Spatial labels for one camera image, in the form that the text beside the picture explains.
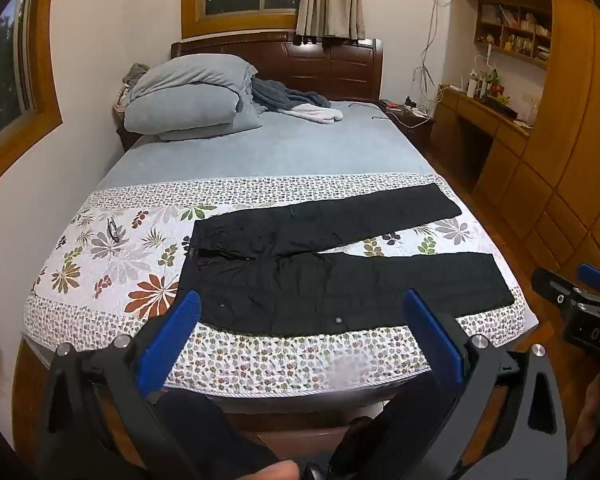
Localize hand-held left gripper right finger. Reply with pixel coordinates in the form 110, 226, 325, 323
330, 289, 571, 480

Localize person's left hand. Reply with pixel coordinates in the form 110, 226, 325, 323
240, 460, 302, 480

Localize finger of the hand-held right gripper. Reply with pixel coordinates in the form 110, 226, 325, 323
531, 266, 589, 312
576, 261, 600, 307

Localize grey blue bed sheet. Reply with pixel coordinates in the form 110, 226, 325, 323
95, 101, 437, 196

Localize white hanging cables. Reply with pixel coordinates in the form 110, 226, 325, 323
419, 0, 455, 103

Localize white fleece cloth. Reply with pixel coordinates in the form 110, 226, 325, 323
291, 102, 345, 124

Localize floral quilt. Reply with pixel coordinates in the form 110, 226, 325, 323
24, 174, 528, 400

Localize dark wooden nightstand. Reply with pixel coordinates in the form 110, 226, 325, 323
377, 97, 437, 150

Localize dark wooden headboard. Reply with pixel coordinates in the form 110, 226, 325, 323
170, 37, 385, 103

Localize black desk device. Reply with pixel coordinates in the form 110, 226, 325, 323
484, 96, 519, 117

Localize grey blue folded duvet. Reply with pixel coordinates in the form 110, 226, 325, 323
130, 55, 259, 113

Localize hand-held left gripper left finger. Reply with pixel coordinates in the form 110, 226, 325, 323
37, 290, 206, 480

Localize wooden desk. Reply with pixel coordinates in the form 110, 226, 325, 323
431, 84, 534, 197

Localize grey green cloth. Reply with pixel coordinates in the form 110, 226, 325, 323
122, 63, 152, 87

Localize wooden wall shelf with books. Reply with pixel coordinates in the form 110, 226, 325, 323
473, 0, 552, 70

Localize person's right forearm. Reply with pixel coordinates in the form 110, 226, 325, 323
567, 374, 600, 467

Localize person's dark clothing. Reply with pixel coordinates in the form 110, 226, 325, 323
150, 390, 386, 480

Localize wooden framed side window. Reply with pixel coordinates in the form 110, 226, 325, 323
0, 0, 64, 197

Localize dark grey blanket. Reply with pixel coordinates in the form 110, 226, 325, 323
251, 76, 327, 114

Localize white bottles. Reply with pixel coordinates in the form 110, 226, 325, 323
466, 71, 490, 99

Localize black pants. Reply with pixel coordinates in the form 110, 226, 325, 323
182, 183, 515, 339

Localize wooden bed frame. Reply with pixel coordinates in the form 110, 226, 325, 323
12, 335, 546, 461

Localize wooden wardrobe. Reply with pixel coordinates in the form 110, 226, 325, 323
452, 0, 600, 283

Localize grey blue pillow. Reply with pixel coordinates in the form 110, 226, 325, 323
124, 91, 264, 142

